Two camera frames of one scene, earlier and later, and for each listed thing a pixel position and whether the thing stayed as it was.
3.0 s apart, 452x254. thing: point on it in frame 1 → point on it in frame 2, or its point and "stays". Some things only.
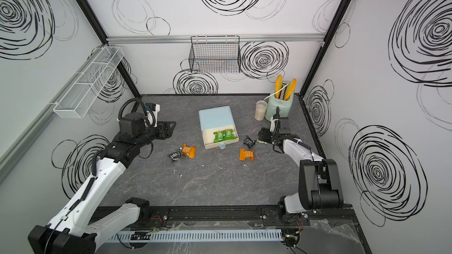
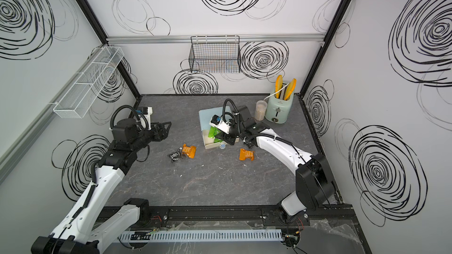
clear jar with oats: (260, 111) stays
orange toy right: (244, 154) stays
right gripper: (263, 135) → (227, 138)
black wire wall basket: (216, 54) stays
